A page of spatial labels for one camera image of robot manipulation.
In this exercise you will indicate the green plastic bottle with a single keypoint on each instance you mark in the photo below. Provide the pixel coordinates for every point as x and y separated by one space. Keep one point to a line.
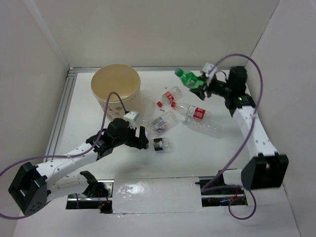
189 79

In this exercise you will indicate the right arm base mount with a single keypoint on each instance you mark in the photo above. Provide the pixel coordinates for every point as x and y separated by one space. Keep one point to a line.
220 197

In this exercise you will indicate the aluminium frame rail back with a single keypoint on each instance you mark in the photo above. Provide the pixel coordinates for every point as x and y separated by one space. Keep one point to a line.
139 69

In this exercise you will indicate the aluminium frame rail left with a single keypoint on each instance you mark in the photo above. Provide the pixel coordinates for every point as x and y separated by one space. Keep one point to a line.
62 113

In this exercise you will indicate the aluminium frame rail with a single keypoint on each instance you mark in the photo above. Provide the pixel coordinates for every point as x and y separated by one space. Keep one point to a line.
139 69
62 113

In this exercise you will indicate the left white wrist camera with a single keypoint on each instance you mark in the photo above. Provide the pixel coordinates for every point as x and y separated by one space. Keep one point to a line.
131 117

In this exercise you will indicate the small red label bottle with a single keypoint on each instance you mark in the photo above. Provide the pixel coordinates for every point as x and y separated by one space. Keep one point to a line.
170 96

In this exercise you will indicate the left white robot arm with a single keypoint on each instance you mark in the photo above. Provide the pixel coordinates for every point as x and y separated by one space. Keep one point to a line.
36 185

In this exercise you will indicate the black label plastic bottle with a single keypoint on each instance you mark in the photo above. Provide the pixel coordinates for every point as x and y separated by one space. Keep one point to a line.
161 144

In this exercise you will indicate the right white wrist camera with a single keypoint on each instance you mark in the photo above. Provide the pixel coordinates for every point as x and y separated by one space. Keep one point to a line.
209 70

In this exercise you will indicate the long red label bottle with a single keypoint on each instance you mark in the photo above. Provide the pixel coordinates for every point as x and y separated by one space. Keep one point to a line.
191 111

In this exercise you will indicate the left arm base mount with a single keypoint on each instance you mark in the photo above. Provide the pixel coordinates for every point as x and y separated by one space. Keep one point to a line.
99 198

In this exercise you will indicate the white tape sheet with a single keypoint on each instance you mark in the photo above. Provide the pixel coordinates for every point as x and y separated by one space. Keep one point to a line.
161 195

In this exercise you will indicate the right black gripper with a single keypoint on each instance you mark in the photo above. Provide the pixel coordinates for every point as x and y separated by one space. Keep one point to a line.
200 93

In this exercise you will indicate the blue label clear bottle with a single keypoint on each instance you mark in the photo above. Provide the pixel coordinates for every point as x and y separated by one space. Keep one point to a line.
162 123

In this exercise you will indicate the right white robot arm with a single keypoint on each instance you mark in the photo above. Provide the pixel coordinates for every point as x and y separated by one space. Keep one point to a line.
266 167

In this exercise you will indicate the clear ribbed bottle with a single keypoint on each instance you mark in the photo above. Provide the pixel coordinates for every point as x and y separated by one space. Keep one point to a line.
202 126

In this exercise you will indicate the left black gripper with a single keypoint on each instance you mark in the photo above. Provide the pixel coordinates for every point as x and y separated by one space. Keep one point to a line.
142 140

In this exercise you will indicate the tan round paper bin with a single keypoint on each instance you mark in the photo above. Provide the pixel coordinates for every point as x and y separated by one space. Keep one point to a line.
117 88

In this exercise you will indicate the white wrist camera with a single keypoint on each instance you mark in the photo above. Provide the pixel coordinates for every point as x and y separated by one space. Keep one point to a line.
131 117
209 70

